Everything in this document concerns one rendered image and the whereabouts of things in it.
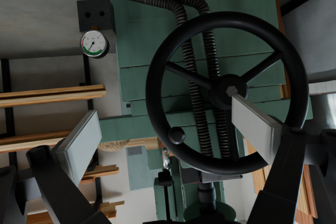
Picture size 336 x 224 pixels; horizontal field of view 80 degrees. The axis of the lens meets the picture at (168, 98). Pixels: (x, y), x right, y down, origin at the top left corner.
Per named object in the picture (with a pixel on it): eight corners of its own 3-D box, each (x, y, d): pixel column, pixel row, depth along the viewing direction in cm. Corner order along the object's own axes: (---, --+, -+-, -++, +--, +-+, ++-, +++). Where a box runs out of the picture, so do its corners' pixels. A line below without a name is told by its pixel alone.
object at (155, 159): (167, 138, 84) (171, 167, 84) (167, 136, 91) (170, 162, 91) (145, 141, 84) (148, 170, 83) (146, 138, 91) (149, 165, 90)
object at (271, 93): (279, 84, 54) (281, 99, 54) (246, 90, 75) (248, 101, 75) (129, 101, 53) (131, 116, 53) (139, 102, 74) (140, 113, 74)
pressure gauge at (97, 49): (104, 20, 47) (108, 55, 47) (108, 26, 51) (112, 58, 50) (77, 22, 47) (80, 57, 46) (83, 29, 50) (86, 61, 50)
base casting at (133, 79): (284, 50, 54) (288, 84, 54) (221, 78, 112) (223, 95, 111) (117, 67, 53) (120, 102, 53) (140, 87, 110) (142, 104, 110)
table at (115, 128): (343, 94, 45) (347, 121, 44) (270, 98, 75) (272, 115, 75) (66, 125, 43) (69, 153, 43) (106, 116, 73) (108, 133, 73)
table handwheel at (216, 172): (249, -29, 34) (352, 111, 34) (217, 21, 54) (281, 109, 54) (108, 71, 33) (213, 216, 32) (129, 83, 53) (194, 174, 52)
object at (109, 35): (108, -4, 50) (111, 28, 49) (119, 18, 62) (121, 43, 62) (74, -1, 50) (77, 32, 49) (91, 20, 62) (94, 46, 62)
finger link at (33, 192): (50, 203, 11) (-4, 209, 11) (81, 152, 16) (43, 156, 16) (43, 181, 11) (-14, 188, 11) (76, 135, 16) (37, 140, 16)
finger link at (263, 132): (272, 126, 13) (283, 125, 13) (231, 94, 19) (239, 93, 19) (269, 166, 14) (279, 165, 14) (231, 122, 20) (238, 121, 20)
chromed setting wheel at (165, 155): (168, 141, 76) (171, 174, 75) (167, 136, 88) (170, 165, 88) (160, 142, 76) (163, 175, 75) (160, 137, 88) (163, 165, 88)
